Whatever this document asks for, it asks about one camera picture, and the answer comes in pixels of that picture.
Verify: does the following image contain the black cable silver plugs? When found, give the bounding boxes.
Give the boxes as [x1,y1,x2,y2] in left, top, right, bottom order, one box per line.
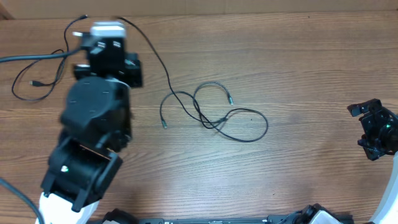
[159,81,269,142]

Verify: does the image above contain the black cable micro plug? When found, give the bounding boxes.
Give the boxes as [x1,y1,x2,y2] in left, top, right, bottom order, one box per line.
[114,16,229,130]

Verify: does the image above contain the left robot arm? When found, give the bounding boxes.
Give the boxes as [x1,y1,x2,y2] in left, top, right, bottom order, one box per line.
[39,37,142,223]

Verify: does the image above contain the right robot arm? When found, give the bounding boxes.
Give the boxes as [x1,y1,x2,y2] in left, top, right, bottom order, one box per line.
[347,98,397,223]

